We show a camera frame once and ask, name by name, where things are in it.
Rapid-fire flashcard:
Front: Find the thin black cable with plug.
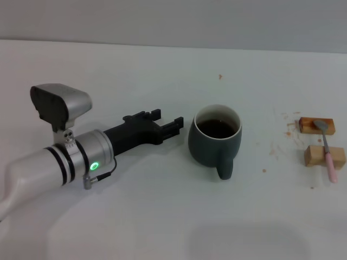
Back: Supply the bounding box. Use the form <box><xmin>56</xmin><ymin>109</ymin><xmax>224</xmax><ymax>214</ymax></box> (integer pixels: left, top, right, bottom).
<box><xmin>82</xmin><ymin>157</ymin><xmax>118</xmax><ymax>190</ymax></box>

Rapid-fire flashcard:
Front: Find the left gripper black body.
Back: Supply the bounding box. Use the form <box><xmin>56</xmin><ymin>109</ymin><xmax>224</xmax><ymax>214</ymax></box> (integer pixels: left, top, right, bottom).
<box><xmin>104</xmin><ymin>111</ymin><xmax>163</xmax><ymax>157</ymax></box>

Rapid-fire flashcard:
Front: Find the grey ceramic mug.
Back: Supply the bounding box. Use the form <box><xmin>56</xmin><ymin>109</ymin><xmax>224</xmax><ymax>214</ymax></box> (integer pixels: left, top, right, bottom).
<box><xmin>188</xmin><ymin>104</ymin><xmax>243</xmax><ymax>181</ymax></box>

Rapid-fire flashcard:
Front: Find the pink handled metal spoon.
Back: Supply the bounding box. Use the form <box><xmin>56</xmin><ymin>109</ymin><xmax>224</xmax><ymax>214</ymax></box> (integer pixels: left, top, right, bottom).
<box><xmin>313</xmin><ymin>120</ymin><xmax>339</xmax><ymax>184</ymax></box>

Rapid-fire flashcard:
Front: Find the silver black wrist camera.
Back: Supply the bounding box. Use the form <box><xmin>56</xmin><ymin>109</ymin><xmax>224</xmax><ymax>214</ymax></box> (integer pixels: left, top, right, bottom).
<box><xmin>29</xmin><ymin>83</ymin><xmax>93</xmax><ymax>142</ymax></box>

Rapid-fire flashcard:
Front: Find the pale wooden block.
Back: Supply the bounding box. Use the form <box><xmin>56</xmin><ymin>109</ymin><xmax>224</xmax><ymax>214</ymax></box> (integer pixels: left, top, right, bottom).
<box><xmin>304</xmin><ymin>145</ymin><xmax>347</xmax><ymax>171</ymax></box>

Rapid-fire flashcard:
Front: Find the dark coffee liquid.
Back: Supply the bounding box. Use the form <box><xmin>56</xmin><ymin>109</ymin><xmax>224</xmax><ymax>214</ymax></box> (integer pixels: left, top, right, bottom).
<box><xmin>196</xmin><ymin>119</ymin><xmax>236</xmax><ymax>140</ymax></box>

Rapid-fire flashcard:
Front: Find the brown stained wooden block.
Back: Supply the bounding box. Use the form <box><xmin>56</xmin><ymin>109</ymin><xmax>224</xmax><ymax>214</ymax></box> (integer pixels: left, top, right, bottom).
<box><xmin>298</xmin><ymin>116</ymin><xmax>336</xmax><ymax>135</ymax></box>

